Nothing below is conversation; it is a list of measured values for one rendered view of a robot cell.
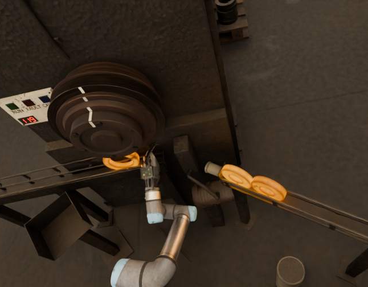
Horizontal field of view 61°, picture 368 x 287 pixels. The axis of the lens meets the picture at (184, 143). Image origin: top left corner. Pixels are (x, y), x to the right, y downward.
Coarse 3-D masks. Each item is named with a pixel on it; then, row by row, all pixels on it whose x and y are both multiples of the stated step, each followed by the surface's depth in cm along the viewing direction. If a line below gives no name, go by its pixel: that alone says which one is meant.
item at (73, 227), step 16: (64, 192) 165; (48, 208) 165; (64, 208) 173; (80, 208) 167; (32, 224) 164; (48, 224) 172; (64, 224) 169; (80, 224) 166; (32, 240) 156; (48, 240) 168; (64, 240) 165; (96, 240) 189; (112, 240) 221; (48, 256) 159; (112, 256) 215; (128, 256) 213
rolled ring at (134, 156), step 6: (126, 156) 157; (132, 156) 158; (138, 156) 163; (108, 162) 162; (114, 162) 167; (126, 162) 169; (132, 162) 165; (138, 162) 164; (114, 168) 168; (120, 168) 168
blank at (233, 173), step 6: (228, 168) 144; (234, 168) 142; (240, 168) 142; (222, 174) 152; (228, 174) 147; (234, 174) 143; (240, 174) 140; (246, 174) 141; (228, 180) 154; (234, 180) 151; (240, 180) 150; (246, 180) 141; (246, 186) 148
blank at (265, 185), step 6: (252, 180) 141; (258, 180) 136; (264, 180) 134; (270, 180) 134; (252, 186) 144; (258, 186) 140; (264, 186) 136; (270, 186) 133; (276, 186) 132; (282, 186) 133; (264, 192) 143; (270, 192) 142; (276, 192) 135; (282, 192) 133; (276, 198) 140; (282, 198) 137
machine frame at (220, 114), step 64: (0, 0) 97; (64, 0) 98; (128, 0) 100; (192, 0) 101; (0, 64) 119; (64, 64) 121; (128, 64) 123; (192, 64) 125; (192, 128) 153; (128, 192) 214
